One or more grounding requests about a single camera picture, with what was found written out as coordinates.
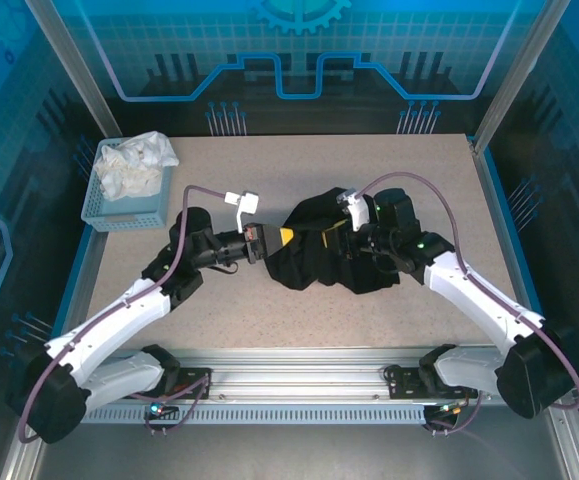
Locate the black printed t-shirt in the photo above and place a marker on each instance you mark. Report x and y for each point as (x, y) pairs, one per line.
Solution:
(314, 270)

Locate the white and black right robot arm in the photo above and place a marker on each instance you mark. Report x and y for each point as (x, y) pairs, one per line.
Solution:
(474, 295)

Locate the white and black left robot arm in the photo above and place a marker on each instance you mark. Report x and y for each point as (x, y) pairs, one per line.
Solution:
(109, 315)

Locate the light blue plastic basket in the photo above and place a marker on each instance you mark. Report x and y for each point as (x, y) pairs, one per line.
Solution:
(119, 215)

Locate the blue table edge strip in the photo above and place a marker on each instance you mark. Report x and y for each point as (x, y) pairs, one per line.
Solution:
(509, 225)
(82, 260)

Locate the crumpled white cloth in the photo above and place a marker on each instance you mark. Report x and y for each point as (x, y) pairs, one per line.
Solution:
(129, 170)

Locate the small circuit board with LEDs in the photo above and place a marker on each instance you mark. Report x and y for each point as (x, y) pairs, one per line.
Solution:
(449, 409)
(159, 409)

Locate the aluminium rail beam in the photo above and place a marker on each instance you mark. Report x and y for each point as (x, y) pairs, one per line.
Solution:
(294, 375)

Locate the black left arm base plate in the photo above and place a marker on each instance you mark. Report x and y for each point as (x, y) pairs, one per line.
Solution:
(194, 387)

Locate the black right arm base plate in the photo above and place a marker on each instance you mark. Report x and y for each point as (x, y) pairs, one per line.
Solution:
(404, 382)

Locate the aluminium frame post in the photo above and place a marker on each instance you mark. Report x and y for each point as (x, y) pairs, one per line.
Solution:
(525, 65)
(71, 65)

